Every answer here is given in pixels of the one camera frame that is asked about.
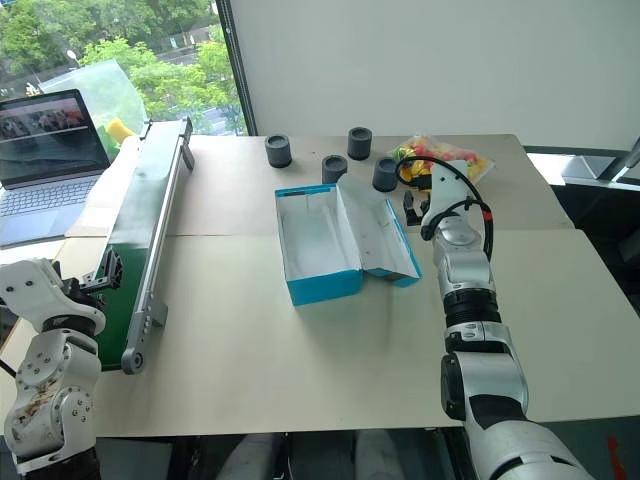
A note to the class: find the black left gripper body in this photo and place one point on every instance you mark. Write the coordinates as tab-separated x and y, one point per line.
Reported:
82	304

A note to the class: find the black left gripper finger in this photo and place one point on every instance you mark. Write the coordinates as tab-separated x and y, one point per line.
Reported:
91	283
114	267

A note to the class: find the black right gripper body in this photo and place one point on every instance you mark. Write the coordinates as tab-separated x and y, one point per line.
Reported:
416	222

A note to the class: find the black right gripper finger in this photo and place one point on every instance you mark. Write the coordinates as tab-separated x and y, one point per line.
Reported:
409	207
426	205

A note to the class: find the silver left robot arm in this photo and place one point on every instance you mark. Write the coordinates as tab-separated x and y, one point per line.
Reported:
47	395

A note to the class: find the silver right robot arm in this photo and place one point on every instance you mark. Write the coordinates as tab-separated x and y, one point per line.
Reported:
475	320

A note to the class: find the green conveyor belt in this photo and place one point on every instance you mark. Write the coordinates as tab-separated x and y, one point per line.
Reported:
135	240

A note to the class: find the blue cardboard box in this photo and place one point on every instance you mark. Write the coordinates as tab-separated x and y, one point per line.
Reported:
325	240

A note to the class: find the dark grey cylinder cup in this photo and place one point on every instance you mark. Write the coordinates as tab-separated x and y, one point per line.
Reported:
334	170
279	150
360	143
385	175

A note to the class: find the clear bag of colourful toys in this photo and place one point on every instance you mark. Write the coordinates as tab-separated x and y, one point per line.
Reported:
450	152

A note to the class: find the grey open laptop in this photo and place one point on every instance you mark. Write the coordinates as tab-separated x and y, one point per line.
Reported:
45	165

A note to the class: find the yellow sponge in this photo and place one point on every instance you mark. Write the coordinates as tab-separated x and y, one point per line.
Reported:
120	130

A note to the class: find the grey window ledge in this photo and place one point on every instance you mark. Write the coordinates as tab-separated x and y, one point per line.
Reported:
575	165

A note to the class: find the translucent green plastic bag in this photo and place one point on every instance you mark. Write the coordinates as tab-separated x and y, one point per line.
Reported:
105	95

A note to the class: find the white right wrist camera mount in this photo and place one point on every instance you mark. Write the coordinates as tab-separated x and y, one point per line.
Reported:
446	192

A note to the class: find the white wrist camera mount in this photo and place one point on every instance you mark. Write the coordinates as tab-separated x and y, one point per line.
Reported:
30	290
446	192

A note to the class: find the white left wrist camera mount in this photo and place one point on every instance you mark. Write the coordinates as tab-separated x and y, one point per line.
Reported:
30	290

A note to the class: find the dark window frame post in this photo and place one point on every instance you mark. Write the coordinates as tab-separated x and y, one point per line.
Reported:
237	65

